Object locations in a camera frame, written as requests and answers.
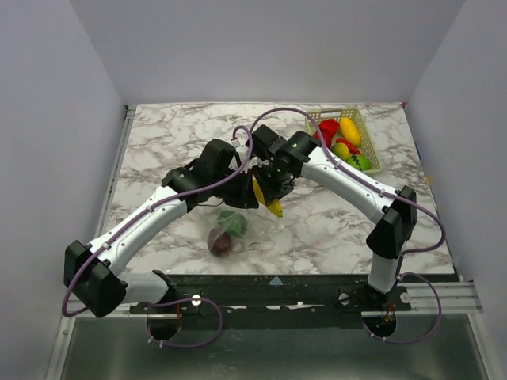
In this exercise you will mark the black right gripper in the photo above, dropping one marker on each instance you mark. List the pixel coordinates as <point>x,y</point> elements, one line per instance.
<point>278,190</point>

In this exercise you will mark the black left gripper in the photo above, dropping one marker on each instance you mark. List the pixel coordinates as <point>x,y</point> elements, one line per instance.
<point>247,198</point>

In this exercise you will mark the green bell pepper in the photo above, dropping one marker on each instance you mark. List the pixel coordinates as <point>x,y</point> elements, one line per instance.
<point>233,223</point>

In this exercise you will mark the yellow banana bunch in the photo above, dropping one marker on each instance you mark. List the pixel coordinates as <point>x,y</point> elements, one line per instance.
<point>263,189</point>

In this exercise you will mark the clear zip top bag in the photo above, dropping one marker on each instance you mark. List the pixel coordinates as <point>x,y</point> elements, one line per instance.
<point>262,224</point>

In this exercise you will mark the dark maroon fruit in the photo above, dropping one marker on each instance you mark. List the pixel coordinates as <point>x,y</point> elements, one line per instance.
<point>219,242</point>

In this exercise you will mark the yellow green lemon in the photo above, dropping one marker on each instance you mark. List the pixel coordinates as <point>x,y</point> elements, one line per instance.
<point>341,150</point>

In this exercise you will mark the small green watermelon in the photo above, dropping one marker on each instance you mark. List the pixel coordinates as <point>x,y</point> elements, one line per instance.
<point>360,162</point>

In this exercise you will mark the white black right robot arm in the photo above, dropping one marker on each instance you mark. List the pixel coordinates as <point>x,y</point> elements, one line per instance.
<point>393,212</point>

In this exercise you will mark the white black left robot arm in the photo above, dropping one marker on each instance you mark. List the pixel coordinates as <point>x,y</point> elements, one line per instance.
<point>92,271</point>

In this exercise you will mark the red bell pepper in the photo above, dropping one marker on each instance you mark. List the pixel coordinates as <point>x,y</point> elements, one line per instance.
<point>329,128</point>

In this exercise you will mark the red chili pepper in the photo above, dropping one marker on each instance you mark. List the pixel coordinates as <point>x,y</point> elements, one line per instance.
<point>352,149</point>

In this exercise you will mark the yellow mango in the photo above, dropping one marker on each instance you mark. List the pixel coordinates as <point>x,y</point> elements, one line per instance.
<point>350,131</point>

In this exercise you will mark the pale green perforated basket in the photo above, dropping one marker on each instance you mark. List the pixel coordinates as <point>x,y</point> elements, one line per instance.
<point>366,148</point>

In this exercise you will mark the black mounting rail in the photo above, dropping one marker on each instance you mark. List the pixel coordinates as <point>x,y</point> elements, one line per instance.
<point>272,302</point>

